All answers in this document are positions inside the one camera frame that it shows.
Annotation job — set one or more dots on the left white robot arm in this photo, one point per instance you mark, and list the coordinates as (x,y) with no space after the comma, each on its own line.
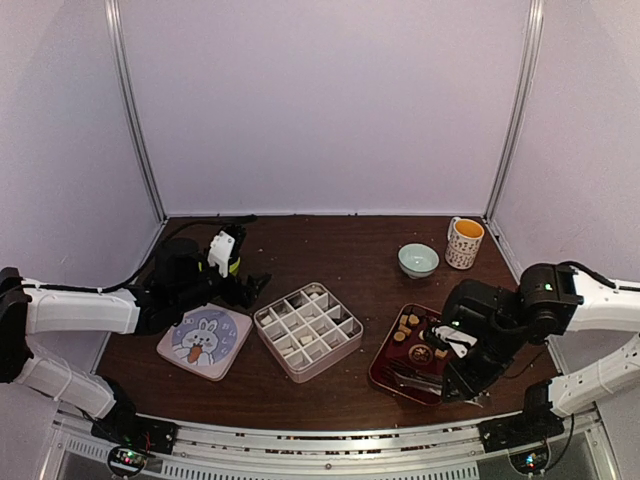
(33,311)

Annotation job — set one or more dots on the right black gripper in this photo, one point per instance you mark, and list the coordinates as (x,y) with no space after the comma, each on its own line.
(465,385)

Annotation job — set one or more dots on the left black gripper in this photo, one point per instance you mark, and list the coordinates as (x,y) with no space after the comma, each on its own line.
(249,293)

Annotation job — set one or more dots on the floral mug orange inside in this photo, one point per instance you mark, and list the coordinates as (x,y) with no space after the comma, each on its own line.
(464,238)

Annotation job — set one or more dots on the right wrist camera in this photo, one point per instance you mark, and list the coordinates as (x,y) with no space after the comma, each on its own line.
(445,337)

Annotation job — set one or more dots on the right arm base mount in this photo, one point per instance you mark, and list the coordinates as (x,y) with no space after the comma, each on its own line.
(525,439)

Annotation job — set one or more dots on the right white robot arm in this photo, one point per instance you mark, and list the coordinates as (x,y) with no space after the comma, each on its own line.
(569,297)

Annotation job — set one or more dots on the pink compartment tin box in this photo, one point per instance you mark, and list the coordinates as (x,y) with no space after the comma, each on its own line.
(306,336)

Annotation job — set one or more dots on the pale blue ceramic bowl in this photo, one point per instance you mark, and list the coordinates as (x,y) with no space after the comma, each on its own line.
(417,260)

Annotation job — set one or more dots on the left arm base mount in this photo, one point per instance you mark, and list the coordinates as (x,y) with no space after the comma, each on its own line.
(136,441)

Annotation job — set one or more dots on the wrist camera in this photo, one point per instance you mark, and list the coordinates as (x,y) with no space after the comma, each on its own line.
(445,337)
(224,247)

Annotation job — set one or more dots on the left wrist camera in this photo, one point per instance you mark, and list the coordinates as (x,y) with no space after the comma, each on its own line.
(224,247)

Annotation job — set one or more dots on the dark red chocolate tray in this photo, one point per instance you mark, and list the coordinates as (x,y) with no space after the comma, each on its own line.
(404,343)

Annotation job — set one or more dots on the bunny picture tin lid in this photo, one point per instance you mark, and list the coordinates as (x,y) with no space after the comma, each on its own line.
(206,342)

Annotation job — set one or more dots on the metal tongs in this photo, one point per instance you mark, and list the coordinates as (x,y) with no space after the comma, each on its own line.
(406,377)

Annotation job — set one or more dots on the lime green bowl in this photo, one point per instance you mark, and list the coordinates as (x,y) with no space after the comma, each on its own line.
(233,267)

